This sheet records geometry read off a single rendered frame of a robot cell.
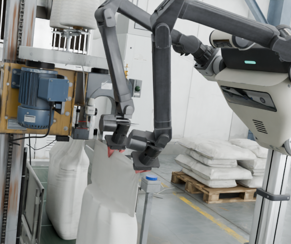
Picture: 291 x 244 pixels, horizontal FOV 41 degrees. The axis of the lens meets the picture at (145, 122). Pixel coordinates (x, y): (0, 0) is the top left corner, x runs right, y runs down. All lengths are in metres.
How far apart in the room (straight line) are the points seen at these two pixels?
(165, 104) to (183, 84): 5.56
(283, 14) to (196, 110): 2.28
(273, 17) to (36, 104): 6.55
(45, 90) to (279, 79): 0.88
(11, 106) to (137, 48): 4.03
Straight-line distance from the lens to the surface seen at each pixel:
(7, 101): 1.86
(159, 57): 1.17
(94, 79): 1.92
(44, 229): 2.48
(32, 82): 1.68
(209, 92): 7.12
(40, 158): 4.79
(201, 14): 1.14
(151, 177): 2.00
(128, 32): 5.69
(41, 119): 1.68
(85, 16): 1.71
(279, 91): 1.43
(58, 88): 1.62
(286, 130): 1.55
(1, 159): 1.96
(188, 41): 1.70
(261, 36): 1.21
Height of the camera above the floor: 1.38
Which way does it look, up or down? 7 degrees down
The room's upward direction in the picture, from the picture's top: 7 degrees clockwise
